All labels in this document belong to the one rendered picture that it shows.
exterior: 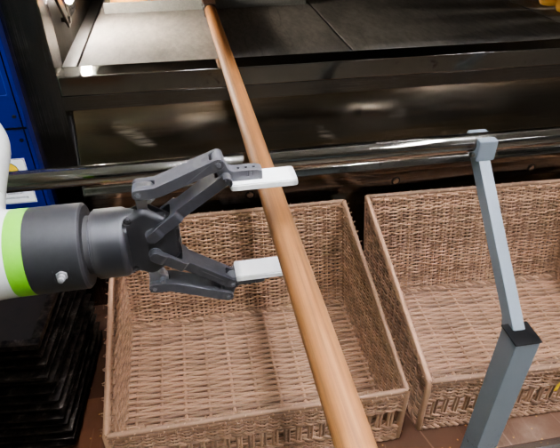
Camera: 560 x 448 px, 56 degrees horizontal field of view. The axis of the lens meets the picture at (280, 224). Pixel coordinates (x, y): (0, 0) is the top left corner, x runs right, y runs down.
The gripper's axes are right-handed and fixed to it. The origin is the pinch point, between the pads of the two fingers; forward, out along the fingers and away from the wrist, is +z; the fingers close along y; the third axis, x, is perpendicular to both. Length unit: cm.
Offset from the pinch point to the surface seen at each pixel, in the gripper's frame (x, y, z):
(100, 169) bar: -21.2, 2.5, -21.8
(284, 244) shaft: 4.7, -0.6, -0.4
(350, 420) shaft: 25.9, -0.7, 0.3
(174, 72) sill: -58, 2, -10
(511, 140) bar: -20.0, 3.3, 41.1
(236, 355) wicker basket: -34, 61, -4
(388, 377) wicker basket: -16, 53, 25
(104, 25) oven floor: -94, 2, -27
